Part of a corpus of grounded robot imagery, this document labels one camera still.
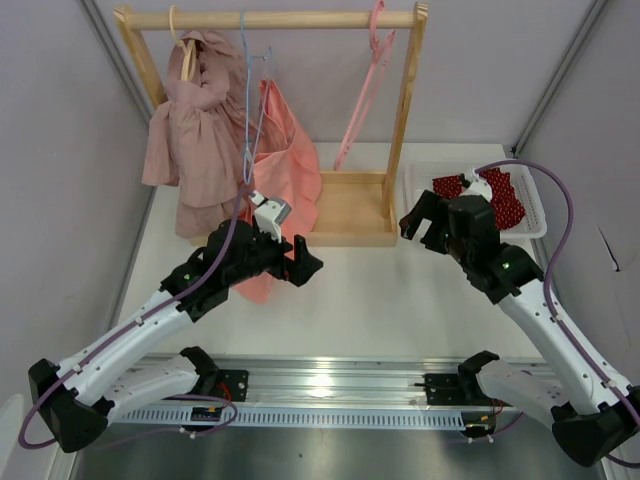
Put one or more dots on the perforated cable tray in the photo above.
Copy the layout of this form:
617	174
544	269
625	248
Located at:
414	419

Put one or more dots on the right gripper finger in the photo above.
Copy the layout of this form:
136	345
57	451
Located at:
424	209
436	236

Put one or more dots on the red polka dot skirt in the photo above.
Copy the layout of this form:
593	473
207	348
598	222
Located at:
508	209

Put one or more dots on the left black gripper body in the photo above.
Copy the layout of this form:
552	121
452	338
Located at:
267	255

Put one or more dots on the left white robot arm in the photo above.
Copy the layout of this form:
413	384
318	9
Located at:
79	397

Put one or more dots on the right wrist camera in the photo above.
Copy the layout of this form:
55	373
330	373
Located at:
475	185

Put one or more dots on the white plastic basket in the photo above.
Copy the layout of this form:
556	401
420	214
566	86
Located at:
418	177

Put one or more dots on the wooden hanger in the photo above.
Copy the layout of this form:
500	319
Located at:
188	48

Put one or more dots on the pink plastic hanger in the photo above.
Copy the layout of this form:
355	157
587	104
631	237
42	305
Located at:
381	49

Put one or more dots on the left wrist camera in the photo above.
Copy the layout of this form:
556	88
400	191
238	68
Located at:
269	214

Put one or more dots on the wooden clothes rack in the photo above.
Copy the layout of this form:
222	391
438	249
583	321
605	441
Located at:
356	208

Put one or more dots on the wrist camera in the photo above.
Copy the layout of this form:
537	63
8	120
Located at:
475	185
269	214

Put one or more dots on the blue wire hanger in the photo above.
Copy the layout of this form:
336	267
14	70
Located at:
254	104

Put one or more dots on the aluminium mounting rail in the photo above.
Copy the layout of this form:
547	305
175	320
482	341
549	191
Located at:
334	382

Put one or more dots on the dusty pink dress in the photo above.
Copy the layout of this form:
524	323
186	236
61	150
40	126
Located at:
196	137

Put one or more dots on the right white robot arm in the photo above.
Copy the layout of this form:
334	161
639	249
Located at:
594	409

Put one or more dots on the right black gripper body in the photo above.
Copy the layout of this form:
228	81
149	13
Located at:
455	246

